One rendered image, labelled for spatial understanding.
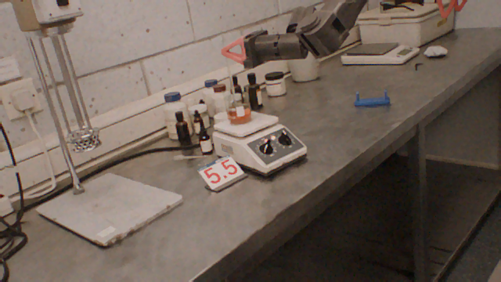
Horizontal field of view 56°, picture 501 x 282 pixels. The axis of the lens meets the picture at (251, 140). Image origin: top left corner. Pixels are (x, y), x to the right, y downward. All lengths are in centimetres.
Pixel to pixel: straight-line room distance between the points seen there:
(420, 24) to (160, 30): 107
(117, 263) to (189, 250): 13
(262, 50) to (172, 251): 47
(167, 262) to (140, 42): 81
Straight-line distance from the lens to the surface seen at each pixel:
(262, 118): 115
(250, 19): 179
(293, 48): 102
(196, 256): 83
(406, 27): 210
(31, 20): 97
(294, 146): 109
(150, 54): 150
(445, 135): 262
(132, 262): 87
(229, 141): 111
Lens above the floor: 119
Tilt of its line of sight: 20 degrees down
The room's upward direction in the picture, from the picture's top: 10 degrees counter-clockwise
